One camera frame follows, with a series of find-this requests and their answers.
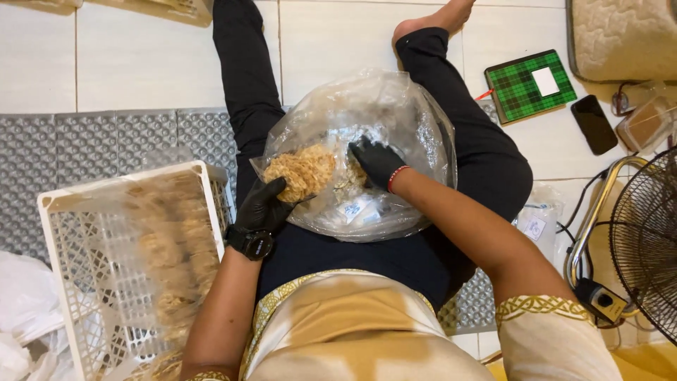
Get person's left hand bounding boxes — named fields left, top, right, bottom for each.
left=235, top=177, right=295, bottom=234

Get person's right hand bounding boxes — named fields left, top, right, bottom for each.
left=347, top=135, right=409, bottom=192

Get loose crackers heap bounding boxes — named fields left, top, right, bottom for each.
left=333, top=158, right=371, bottom=203

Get large clear plastic bag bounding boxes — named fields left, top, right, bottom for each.
left=250, top=68, right=459, bottom=243

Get white label slips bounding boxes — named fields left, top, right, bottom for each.
left=336, top=195, right=384, bottom=225

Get person's black trousers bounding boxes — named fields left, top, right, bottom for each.
left=212, top=0, right=534, bottom=314

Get black wristwatch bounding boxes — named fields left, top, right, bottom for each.
left=224, top=224, right=276, bottom=261

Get person's bare foot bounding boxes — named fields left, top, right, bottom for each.
left=391, top=0, right=477, bottom=46

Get green plaid notebook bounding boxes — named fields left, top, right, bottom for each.
left=484, top=49, right=578, bottom=126

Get person's beige patterned shirt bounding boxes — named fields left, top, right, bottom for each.
left=185, top=268, right=626, bottom=381

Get stack of empty labelled bags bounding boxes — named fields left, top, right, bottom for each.
left=516, top=182, right=566, bottom=263

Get row of packed cracker bags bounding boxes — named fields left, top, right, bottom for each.
left=124, top=172, right=223, bottom=381

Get black smartphone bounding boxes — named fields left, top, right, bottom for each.
left=570, top=94, right=620, bottom=156

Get cream plastic crate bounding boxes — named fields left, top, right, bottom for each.
left=0, top=0, right=215, bottom=29

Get grey embossed foam mat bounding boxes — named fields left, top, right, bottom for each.
left=0, top=101, right=501, bottom=337

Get beige quilted cushion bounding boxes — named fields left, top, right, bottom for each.
left=565, top=0, right=677, bottom=84

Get clear plastic container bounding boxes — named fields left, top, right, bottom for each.
left=615, top=95, right=677, bottom=155

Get black floor fan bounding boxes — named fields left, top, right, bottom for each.
left=563, top=145, right=677, bottom=347

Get white plastic lattice crate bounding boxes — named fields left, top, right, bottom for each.
left=37, top=160, right=237, bottom=381

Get heap of white plastic bags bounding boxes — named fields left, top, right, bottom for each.
left=0, top=250, right=81, bottom=381

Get red bead bracelet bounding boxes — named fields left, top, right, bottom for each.
left=386, top=164, right=413, bottom=194

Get black power cable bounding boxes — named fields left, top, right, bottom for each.
left=555, top=168, right=610, bottom=245

